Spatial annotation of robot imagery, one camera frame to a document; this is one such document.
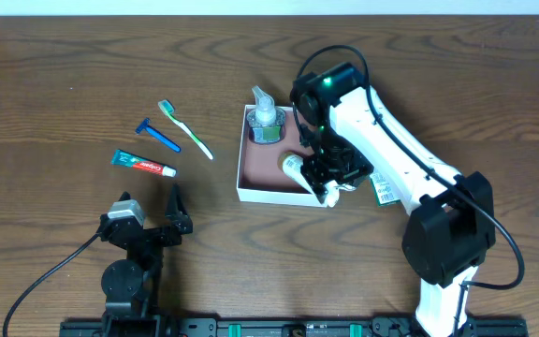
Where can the green white toothbrush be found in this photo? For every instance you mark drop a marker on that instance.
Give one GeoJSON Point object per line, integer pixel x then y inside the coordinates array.
{"type": "Point", "coordinates": [168, 109]}

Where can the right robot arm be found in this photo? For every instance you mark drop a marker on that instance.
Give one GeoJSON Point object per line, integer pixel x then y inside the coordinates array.
{"type": "Point", "coordinates": [449, 230]}

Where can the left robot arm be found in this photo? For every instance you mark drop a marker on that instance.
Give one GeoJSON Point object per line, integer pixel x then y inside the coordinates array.
{"type": "Point", "coordinates": [131, 284]}

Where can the green white small packet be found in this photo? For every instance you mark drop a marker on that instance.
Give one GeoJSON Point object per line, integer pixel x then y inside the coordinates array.
{"type": "Point", "coordinates": [384, 193]}

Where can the blue disposable razor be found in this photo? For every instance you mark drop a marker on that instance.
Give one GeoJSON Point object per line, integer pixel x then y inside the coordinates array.
{"type": "Point", "coordinates": [145, 126]}

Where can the Colgate toothpaste tube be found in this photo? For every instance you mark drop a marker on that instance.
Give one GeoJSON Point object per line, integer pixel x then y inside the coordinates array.
{"type": "Point", "coordinates": [125, 159]}

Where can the white lotion tube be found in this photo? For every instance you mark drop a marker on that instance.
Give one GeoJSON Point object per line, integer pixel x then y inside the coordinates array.
{"type": "Point", "coordinates": [291, 165]}

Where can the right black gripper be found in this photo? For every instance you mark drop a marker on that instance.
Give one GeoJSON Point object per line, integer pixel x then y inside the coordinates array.
{"type": "Point", "coordinates": [327, 173]}

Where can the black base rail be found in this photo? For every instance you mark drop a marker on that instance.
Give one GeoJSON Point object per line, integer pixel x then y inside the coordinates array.
{"type": "Point", "coordinates": [385, 326]}

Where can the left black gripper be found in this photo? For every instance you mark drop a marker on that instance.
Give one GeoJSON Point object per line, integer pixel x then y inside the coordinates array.
{"type": "Point", "coordinates": [152, 232]}

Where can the clear pump soap bottle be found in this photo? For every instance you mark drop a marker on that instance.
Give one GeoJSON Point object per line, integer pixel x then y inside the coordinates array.
{"type": "Point", "coordinates": [265, 120]}

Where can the white open cardboard box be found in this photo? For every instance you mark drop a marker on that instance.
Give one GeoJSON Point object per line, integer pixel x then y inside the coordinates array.
{"type": "Point", "coordinates": [259, 179]}

